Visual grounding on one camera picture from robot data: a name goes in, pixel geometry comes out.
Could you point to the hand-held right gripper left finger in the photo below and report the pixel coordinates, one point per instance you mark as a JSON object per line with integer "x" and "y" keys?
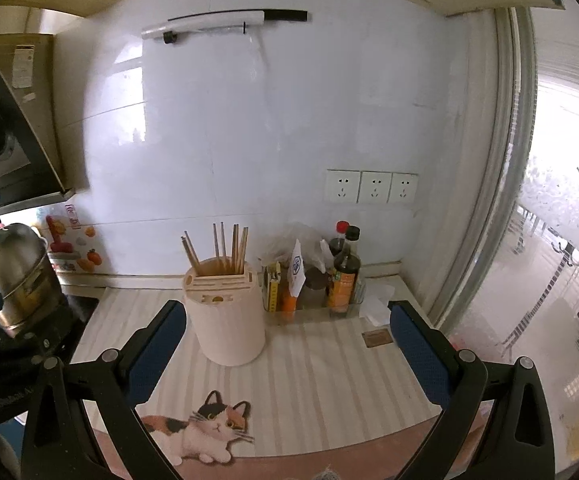
{"x": 152, "y": 355}

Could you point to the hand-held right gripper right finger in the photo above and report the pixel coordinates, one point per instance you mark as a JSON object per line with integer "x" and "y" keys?
{"x": 419, "y": 355}

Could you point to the pale pink utensil holder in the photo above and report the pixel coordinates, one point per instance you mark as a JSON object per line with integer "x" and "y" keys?
{"x": 227, "y": 320}

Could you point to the group of wooden chopsticks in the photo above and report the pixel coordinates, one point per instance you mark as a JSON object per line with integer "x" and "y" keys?
{"x": 236, "y": 250}

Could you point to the person's left forearm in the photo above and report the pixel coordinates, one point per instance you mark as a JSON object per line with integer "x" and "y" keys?
{"x": 4, "y": 455}

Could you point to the small brown square card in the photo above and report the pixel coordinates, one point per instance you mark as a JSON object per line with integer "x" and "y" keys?
{"x": 377, "y": 338}

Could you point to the stainless steel pot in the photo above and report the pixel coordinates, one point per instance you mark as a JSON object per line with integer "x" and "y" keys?
{"x": 16, "y": 275}

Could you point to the white crumpled tissue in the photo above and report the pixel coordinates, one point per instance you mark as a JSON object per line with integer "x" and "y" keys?
{"x": 377, "y": 305}

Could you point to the black cooktop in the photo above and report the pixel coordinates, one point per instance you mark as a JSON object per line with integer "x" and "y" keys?
{"x": 81, "y": 312}

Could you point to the striped mat with cat print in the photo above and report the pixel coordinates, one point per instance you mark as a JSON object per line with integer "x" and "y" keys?
{"x": 319, "y": 385}

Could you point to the dark sauce bottle orange label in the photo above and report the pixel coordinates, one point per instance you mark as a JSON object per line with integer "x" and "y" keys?
{"x": 344, "y": 280}

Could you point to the clear plastic condiment tray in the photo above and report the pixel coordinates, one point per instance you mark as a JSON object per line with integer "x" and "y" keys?
{"x": 314, "y": 316}

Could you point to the dark sauce bottle red cap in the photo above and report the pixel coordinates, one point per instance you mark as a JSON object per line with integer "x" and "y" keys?
{"x": 338, "y": 242}

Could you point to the yellow box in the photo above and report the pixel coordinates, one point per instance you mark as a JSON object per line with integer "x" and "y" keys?
{"x": 272, "y": 285}

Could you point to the orange packet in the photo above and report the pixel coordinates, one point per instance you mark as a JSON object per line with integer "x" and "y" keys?
{"x": 289, "y": 302}

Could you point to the white packet with blue logo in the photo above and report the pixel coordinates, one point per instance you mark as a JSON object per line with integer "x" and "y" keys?
{"x": 297, "y": 267}

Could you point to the clear plastic bag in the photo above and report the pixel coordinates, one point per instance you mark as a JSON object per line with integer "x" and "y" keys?
{"x": 289, "y": 240}

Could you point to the range hood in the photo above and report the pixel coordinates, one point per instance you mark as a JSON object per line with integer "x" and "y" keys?
{"x": 4, "y": 135}

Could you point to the colourful wall sticker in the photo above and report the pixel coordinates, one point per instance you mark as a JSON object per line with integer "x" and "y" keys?
{"x": 71, "y": 242}

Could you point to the white wall socket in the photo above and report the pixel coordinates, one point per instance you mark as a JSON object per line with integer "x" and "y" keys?
{"x": 403, "y": 189}
{"x": 375, "y": 188}
{"x": 343, "y": 186}

